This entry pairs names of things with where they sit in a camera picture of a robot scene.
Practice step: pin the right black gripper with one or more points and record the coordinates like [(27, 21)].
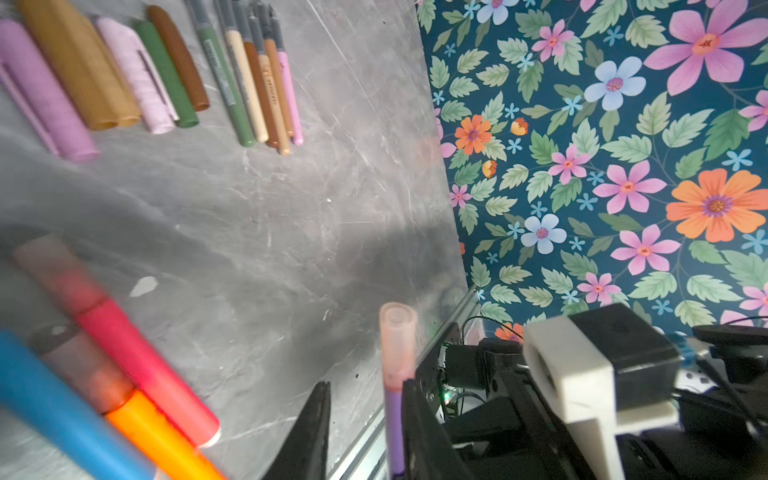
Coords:
[(496, 418)]

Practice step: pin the blue marker pen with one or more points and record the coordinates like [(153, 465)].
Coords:
[(36, 396)]

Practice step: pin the ochre brown marker pen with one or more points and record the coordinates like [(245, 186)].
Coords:
[(260, 27)]

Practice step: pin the orange marker pen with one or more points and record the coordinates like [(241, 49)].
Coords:
[(76, 358)]

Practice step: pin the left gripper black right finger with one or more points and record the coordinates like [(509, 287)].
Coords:
[(429, 453)]

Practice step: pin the dark green brown marker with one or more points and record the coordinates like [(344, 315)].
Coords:
[(223, 76)]

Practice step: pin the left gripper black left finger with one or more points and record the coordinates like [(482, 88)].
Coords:
[(304, 453)]

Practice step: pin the purple marker pen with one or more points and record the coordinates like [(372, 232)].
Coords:
[(399, 347)]

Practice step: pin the olive green marker pen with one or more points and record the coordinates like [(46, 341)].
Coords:
[(256, 74)]

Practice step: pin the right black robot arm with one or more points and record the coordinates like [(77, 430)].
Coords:
[(721, 432)]

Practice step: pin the light pink marker pen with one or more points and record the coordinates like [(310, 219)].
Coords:
[(243, 73)]

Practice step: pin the aluminium front rail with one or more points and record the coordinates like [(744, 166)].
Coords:
[(366, 457)]

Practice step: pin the light pink pen cap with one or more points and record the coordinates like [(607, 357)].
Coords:
[(138, 69)]

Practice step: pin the ochre pen cap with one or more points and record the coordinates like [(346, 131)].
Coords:
[(82, 62)]

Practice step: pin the red marker pen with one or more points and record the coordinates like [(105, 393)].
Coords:
[(77, 292)]

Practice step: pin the green pen cap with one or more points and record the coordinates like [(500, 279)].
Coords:
[(176, 95)]

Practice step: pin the brown pen cap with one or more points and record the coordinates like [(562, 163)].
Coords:
[(180, 56)]

